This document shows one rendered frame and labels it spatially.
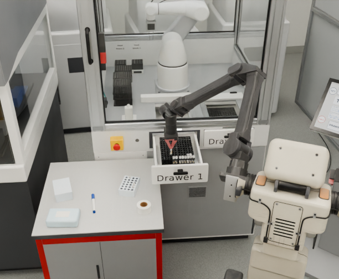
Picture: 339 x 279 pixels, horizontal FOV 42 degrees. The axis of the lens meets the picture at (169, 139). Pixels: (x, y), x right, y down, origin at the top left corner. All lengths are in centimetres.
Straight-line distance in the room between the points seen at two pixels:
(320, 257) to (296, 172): 159
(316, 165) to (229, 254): 158
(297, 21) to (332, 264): 377
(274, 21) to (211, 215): 131
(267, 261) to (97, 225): 81
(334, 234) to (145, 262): 132
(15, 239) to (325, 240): 196
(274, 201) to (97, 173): 117
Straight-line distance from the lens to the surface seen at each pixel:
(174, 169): 222
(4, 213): 270
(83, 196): 233
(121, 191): 228
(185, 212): 287
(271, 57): 238
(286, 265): 187
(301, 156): 159
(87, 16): 222
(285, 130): 439
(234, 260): 302
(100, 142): 252
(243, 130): 178
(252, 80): 189
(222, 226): 300
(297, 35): 619
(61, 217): 216
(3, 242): 287
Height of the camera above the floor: 224
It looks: 33 degrees down
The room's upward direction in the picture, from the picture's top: straight up
